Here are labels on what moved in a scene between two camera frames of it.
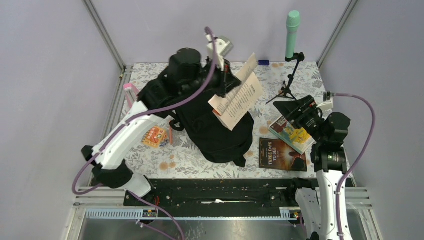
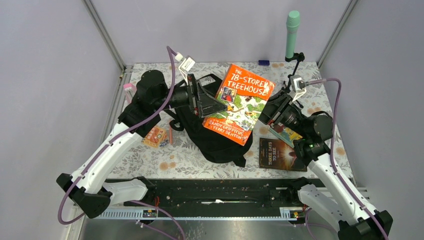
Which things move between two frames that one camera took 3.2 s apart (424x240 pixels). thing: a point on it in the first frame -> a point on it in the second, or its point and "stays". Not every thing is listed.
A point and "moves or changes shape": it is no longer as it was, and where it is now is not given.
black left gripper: (227, 81) -> (201, 101)
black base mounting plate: (218, 193) stays
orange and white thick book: (227, 109) moves or changes shape
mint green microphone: (293, 23) stays
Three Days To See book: (276, 154) stays
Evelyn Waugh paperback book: (298, 138) stays
